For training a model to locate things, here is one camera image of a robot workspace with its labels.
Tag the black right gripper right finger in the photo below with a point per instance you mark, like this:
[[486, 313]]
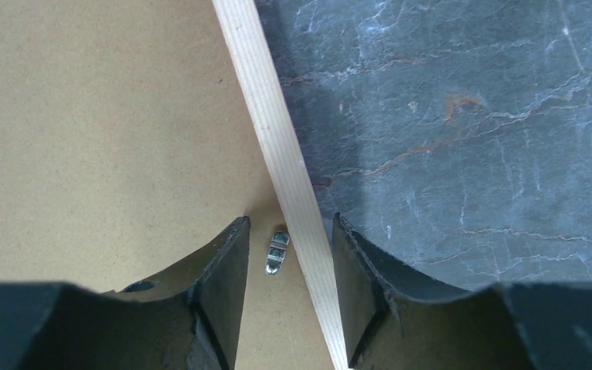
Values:
[[395, 317]]

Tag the pink wooden picture frame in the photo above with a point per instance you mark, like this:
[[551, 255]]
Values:
[[259, 82]]

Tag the brown cardboard backing board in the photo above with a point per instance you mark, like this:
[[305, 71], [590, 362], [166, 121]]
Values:
[[126, 144]]

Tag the silver metal frame clip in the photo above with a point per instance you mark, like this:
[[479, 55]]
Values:
[[277, 252]]

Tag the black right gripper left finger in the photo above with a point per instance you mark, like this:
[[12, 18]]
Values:
[[186, 316]]

